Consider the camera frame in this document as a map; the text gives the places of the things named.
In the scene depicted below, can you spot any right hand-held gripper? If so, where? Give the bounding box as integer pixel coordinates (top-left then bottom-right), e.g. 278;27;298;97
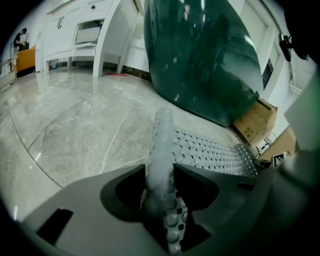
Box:
253;153;288;168

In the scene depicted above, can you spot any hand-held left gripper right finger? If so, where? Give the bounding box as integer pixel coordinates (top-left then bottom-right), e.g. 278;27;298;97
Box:
172;163;274;256

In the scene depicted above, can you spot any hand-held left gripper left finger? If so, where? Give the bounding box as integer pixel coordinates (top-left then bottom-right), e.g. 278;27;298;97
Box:
22;163;169;256

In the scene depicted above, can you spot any grey perforated bath mat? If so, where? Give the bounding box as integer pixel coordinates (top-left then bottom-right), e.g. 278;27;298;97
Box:
141;106;261;256

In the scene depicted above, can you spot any cardboard box with label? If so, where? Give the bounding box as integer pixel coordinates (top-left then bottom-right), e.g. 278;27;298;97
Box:
257;126;299;163

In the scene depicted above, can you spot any plain brown cardboard box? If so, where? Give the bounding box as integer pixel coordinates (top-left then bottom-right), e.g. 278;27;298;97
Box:
228;97;279;145

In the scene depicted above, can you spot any dark window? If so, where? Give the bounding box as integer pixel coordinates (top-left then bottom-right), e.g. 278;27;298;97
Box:
261;58;275;91

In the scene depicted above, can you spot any dark green white bathtub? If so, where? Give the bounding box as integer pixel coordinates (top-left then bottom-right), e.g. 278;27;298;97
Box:
142;0;265;127

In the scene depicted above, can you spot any white vanity cabinet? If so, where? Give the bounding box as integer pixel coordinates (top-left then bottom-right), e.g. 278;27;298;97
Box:
34;0;141;77

